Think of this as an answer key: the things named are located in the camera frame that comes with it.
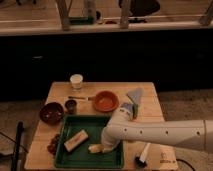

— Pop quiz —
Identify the blue green sponge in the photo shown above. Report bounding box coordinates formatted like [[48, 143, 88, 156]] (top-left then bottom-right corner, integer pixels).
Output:
[[122, 103, 138, 119]]

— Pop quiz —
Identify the green plastic tray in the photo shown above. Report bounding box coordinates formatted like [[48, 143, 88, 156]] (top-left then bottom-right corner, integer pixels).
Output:
[[54, 115, 124, 169]]

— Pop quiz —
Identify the dark maroon bowl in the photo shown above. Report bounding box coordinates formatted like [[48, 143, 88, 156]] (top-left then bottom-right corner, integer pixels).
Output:
[[39, 102, 64, 125]]

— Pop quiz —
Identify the black cable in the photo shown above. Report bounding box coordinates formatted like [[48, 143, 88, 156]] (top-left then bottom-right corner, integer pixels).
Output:
[[176, 158, 198, 171]]

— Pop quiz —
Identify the black pole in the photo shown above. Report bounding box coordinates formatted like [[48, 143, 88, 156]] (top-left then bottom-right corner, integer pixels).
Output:
[[11, 122, 24, 171]]

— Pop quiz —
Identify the small dark metal cup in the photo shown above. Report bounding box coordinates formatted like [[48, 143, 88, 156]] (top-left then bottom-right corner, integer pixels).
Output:
[[65, 99, 77, 114]]

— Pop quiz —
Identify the beige wooden block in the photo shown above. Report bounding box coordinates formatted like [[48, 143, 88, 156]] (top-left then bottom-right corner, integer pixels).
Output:
[[64, 130, 88, 152]]

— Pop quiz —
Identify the orange red bowl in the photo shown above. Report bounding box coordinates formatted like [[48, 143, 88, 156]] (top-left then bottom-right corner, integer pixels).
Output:
[[92, 91, 119, 112]]

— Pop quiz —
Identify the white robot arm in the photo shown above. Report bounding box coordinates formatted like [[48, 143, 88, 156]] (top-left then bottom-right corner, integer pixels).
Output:
[[101, 108, 213, 153]]

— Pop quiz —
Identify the white paper cup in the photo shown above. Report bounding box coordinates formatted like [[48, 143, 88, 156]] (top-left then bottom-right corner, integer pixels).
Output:
[[70, 74, 83, 91]]

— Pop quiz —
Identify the white black dish brush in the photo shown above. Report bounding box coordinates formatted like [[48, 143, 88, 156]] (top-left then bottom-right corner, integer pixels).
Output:
[[135, 143, 150, 168]]

